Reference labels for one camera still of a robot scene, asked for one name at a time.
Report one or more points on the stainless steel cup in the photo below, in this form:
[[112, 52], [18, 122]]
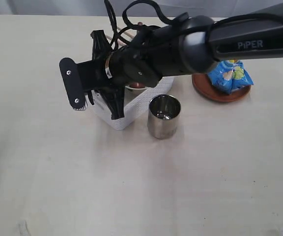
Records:
[[163, 115]]

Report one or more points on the wooden chopstick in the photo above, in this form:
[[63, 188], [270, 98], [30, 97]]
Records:
[[126, 34], [119, 40]]

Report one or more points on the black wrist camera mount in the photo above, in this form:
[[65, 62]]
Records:
[[73, 85]]

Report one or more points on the brown wooden spoon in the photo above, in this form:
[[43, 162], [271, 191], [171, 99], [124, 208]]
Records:
[[136, 85]]

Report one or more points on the blue snack chip bag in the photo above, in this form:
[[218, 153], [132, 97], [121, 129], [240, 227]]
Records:
[[229, 76]]

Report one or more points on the brown round plate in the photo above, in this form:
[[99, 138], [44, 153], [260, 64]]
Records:
[[203, 86]]

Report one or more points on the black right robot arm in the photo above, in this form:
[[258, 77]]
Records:
[[183, 46]]

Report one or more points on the white plastic woven basket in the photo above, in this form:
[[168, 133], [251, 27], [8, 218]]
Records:
[[135, 102]]

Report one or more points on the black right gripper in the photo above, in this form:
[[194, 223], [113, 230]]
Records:
[[94, 77]]

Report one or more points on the pale green ceramic bowl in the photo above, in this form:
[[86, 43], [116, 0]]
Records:
[[131, 89]]

